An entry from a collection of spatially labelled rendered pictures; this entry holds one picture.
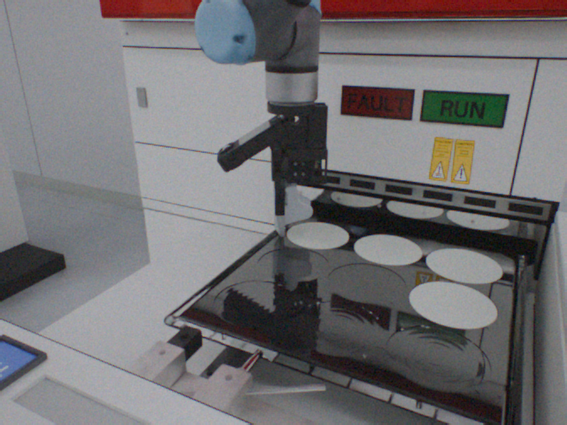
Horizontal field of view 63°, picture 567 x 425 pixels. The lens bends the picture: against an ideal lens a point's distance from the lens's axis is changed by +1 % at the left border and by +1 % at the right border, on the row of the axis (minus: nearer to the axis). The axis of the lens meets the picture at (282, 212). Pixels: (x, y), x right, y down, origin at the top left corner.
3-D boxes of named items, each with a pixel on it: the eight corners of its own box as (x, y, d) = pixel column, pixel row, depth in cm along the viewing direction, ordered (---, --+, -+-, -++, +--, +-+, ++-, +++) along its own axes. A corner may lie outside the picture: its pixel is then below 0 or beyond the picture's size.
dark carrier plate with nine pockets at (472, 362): (302, 217, 82) (302, 214, 82) (515, 259, 68) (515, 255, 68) (180, 320, 54) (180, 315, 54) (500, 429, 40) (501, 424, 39)
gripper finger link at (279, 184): (285, 219, 68) (285, 162, 65) (275, 219, 68) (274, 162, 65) (283, 207, 72) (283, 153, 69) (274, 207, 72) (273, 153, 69)
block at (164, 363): (161, 360, 50) (159, 337, 49) (186, 370, 48) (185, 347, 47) (104, 413, 43) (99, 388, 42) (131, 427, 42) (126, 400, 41)
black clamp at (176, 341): (187, 340, 52) (186, 320, 51) (203, 346, 51) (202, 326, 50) (167, 358, 49) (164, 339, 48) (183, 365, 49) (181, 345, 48)
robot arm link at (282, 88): (265, 73, 61) (264, 67, 68) (266, 109, 62) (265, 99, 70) (321, 73, 61) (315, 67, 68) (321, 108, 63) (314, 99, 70)
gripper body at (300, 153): (326, 189, 67) (330, 106, 63) (268, 190, 67) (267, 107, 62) (320, 174, 74) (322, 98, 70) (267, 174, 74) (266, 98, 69)
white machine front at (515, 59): (149, 203, 109) (126, 20, 94) (537, 287, 75) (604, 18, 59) (140, 208, 106) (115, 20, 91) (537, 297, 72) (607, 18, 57)
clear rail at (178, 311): (296, 216, 84) (296, 209, 84) (303, 217, 84) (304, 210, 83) (161, 326, 54) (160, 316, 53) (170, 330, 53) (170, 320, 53)
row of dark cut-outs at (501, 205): (283, 177, 87) (283, 164, 86) (547, 218, 69) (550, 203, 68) (281, 178, 86) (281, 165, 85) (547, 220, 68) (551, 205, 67)
